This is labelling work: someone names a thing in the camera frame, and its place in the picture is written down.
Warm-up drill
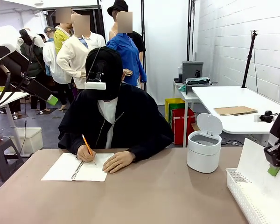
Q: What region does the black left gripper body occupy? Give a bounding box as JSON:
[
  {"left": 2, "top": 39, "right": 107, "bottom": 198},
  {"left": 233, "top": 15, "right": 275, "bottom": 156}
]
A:
[{"left": 0, "top": 52, "right": 32, "bottom": 88}]

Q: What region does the white paper sheet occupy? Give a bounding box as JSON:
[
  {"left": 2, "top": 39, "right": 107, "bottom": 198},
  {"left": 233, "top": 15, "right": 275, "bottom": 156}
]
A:
[{"left": 237, "top": 138, "right": 280, "bottom": 224}]

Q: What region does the orange pencil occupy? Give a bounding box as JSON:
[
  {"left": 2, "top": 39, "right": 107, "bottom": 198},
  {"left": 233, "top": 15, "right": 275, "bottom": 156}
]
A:
[{"left": 81, "top": 134, "right": 97, "bottom": 165}]

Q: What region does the white spiral notebook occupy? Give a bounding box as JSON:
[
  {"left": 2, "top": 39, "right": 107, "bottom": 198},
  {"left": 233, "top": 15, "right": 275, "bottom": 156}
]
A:
[{"left": 41, "top": 153, "right": 115, "bottom": 182}]

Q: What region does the person's right forearm black sleeve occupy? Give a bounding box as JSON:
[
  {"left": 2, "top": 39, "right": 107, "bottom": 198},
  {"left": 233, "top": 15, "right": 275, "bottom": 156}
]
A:
[{"left": 57, "top": 130, "right": 85, "bottom": 156}]

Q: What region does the person's left forearm black sleeve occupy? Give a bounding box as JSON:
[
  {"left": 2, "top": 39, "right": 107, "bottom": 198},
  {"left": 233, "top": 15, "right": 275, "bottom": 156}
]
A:
[{"left": 126, "top": 136, "right": 175, "bottom": 163}]

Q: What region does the person's right hand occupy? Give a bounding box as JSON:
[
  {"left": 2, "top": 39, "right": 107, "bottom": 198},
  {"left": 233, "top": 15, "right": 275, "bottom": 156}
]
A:
[{"left": 77, "top": 144, "right": 96, "bottom": 163}]

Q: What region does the person's left hand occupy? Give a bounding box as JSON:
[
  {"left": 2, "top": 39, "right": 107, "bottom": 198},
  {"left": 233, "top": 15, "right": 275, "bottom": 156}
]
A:
[{"left": 102, "top": 150, "right": 135, "bottom": 174}]

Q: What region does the white perforated plastic basket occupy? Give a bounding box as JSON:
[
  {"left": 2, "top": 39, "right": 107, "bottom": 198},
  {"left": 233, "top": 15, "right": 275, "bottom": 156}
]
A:
[{"left": 225, "top": 168, "right": 280, "bottom": 224}]

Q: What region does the mannequin in cream cardigan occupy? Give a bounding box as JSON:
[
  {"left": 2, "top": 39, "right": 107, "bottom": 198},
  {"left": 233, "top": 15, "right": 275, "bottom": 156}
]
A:
[{"left": 56, "top": 14, "right": 106, "bottom": 90}]

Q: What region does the white storage box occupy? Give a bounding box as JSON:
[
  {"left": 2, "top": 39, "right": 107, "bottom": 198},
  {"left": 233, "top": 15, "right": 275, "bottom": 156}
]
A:
[{"left": 9, "top": 127, "right": 44, "bottom": 155}]

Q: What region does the brown cardboard sheet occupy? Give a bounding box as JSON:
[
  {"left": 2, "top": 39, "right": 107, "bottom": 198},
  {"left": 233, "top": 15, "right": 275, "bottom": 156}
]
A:
[{"left": 214, "top": 106, "right": 259, "bottom": 117}]

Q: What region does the gray plastic stool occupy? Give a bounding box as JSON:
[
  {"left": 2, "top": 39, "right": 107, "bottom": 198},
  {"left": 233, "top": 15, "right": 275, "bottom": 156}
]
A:
[{"left": 0, "top": 137, "right": 25, "bottom": 182}]

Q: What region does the large white desk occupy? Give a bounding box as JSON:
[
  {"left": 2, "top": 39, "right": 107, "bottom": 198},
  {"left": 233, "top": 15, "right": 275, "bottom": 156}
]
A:
[{"left": 191, "top": 86, "right": 280, "bottom": 135}]

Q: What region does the white lidded trash bin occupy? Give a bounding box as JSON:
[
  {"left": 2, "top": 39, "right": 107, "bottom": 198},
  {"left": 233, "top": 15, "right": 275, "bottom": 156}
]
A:
[{"left": 186, "top": 113, "right": 223, "bottom": 174}]

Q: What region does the black cap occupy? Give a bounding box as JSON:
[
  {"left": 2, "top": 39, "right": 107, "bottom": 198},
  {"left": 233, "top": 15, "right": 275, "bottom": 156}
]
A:
[{"left": 85, "top": 46, "right": 124, "bottom": 101}]

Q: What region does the mannequin in blue shirt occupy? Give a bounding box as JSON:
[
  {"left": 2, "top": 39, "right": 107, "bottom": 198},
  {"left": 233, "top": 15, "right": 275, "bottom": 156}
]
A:
[{"left": 106, "top": 10, "right": 147, "bottom": 87}]

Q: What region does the gray tray with items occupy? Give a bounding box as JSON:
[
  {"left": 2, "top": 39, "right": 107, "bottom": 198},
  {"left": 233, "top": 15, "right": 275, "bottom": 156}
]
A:
[{"left": 185, "top": 77, "right": 212, "bottom": 96}]

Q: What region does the small white side table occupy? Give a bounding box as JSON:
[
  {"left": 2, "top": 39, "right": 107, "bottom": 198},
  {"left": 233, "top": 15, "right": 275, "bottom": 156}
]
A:
[{"left": 172, "top": 80, "right": 201, "bottom": 148}]

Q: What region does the red bag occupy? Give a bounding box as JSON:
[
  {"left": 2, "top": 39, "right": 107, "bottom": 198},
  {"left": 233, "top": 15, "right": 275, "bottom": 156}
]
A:
[{"left": 171, "top": 108, "right": 196, "bottom": 145}]

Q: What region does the person in black jacket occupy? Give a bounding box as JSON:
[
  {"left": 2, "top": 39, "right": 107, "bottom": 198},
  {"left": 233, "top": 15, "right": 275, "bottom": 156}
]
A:
[{"left": 57, "top": 83, "right": 175, "bottom": 163}]

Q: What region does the mannequin in black t-shirt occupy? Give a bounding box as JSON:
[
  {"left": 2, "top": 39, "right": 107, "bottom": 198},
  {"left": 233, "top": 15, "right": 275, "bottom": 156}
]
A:
[{"left": 130, "top": 31, "right": 147, "bottom": 70}]

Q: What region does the gray box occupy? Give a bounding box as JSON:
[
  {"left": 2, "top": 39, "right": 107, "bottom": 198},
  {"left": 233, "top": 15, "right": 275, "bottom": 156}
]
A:
[{"left": 182, "top": 61, "right": 204, "bottom": 83}]

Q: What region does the yellow green bag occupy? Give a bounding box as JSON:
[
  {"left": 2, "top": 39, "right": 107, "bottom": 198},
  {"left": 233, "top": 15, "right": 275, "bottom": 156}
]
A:
[{"left": 165, "top": 98, "right": 186, "bottom": 132}]

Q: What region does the black bucket hat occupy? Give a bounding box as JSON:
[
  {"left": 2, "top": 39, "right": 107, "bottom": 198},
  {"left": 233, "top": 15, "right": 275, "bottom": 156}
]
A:
[{"left": 107, "top": 0, "right": 129, "bottom": 17}]

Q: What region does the black light stand pole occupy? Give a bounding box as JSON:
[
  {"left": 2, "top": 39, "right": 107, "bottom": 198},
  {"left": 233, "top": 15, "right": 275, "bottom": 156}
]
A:
[
  {"left": 186, "top": 0, "right": 196, "bottom": 62},
  {"left": 140, "top": 0, "right": 147, "bottom": 91}
]

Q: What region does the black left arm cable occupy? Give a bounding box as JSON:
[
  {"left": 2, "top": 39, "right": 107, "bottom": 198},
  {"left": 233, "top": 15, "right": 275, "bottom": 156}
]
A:
[{"left": 0, "top": 36, "right": 37, "bottom": 112}]

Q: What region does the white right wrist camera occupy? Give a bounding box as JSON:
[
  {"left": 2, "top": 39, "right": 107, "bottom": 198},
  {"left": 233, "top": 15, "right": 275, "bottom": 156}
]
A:
[{"left": 254, "top": 110, "right": 279, "bottom": 123}]

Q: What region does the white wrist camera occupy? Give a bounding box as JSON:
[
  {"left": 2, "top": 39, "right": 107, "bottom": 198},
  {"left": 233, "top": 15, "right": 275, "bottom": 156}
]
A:
[
  {"left": 254, "top": 110, "right": 279, "bottom": 123},
  {"left": 19, "top": 29, "right": 45, "bottom": 49}
]

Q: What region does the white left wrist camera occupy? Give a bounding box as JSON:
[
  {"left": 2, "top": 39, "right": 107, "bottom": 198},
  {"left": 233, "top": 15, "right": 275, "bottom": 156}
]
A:
[{"left": 19, "top": 29, "right": 45, "bottom": 49}]

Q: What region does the white head-mounted camera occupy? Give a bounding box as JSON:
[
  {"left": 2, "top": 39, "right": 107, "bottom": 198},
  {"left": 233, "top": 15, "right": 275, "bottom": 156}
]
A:
[{"left": 84, "top": 60, "right": 107, "bottom": 91}]

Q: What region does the black tripod with camera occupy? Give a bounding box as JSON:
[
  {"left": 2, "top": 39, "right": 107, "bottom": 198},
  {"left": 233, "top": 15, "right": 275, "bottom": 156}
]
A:
[{"left": 241, "top": 29, "right": 259, "bottom": 89}]

